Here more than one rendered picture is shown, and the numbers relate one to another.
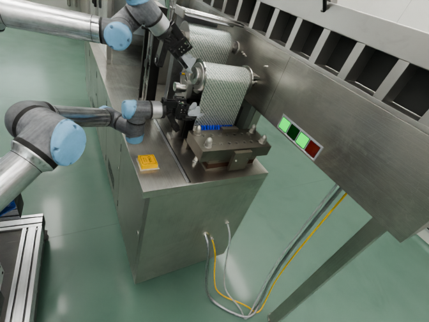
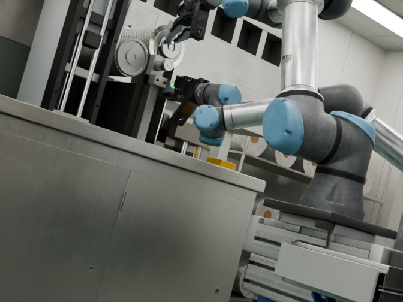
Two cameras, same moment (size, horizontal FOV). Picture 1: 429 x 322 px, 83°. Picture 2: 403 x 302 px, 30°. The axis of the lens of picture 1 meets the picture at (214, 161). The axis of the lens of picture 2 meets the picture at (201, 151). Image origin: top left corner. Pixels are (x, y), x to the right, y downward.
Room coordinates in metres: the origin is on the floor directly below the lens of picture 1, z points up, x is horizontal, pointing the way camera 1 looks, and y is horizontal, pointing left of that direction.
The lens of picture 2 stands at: (0.88, 2.67, 0.74)
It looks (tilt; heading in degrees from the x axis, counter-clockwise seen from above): 5 degrees up; 270
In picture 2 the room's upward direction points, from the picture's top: 15 degrees clockwise
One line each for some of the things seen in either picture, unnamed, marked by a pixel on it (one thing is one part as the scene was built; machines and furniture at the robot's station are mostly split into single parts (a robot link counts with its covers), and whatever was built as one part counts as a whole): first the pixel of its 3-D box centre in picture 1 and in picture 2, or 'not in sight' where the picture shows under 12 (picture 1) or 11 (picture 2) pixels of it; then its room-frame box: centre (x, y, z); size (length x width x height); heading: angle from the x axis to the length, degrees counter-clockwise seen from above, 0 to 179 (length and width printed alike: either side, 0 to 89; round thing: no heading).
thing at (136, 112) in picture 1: (136, 110); (222, 97); (0.84, 0.37, 1.11); 0.11 x 0.08 x 0.09; 130
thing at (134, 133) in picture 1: (131, 128); (213, 126); (0.85, 0.38, 1.01); 0.11 x 0.08 x 0.11; 78
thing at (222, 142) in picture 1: (230, 143); (159, 129); (1.03, -0.04, 1.00); 0.40 x 0.16 x 0.06; 130
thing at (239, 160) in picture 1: (239, 160); not in sight; (0.97, -0.11, 0.97); 0.10 x 0.03 x 0.11; 130
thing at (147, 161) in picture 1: (147, 161); (220, 164); (0.79, 0.27, 0.91); 0.07 x 0.07 x 0.02; 40
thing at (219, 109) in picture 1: (219, 111); (147, 90); (1.10, 0.06, 1.11); 0.23 x 0.01 x 0.18; 130
